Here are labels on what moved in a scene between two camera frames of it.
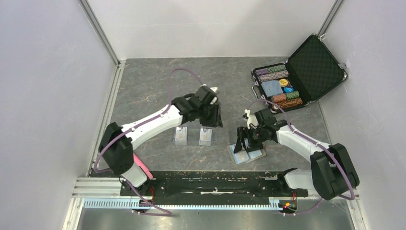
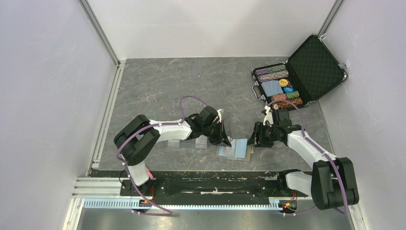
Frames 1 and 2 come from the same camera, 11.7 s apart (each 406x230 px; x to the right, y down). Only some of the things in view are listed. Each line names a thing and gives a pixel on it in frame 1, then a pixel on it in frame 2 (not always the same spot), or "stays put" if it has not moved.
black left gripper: (215, 120) -> (221, 138)
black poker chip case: (312, 71) stays put
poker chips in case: (275, 85) stays put
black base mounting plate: (213, 184) stays put
